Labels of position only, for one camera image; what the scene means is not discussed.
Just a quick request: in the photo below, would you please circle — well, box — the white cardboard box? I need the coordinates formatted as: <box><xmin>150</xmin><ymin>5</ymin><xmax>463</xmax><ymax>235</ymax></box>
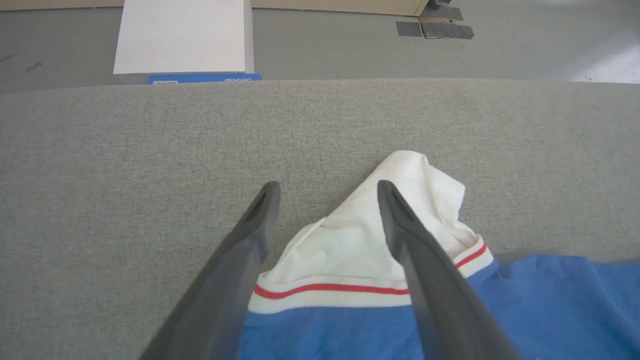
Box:
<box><xmin>113</xmin><ymin>0</ymin><xmax>262</xmax><ymax>85</ymax></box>

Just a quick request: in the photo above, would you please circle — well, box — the grey metal panel bracket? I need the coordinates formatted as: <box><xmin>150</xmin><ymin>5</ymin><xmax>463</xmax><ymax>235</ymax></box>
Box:
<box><xmin>396</xmin><ymin>0</ymin><xmax>475</xmax><ymax>40</ymax></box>

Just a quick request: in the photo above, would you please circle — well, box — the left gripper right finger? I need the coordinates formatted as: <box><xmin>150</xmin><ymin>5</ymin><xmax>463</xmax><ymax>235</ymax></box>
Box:
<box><xmin>376</xmin><ymin>180</ymin><xmax>523</xmax><ymax>360</ymax></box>

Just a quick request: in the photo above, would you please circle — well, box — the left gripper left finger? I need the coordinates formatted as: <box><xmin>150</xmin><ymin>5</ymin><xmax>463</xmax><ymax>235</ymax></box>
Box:
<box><xmin>140</xmin><ymin>181</ymin><xmax>282</xmax><ymax>360</ymax></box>

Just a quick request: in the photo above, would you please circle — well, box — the blue white red-striped garment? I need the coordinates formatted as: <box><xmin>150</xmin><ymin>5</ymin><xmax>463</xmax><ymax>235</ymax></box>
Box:
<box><xmin>237</xmin><ymin>150</ymin><xmax>640</xmax><ymax>360</ymax></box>

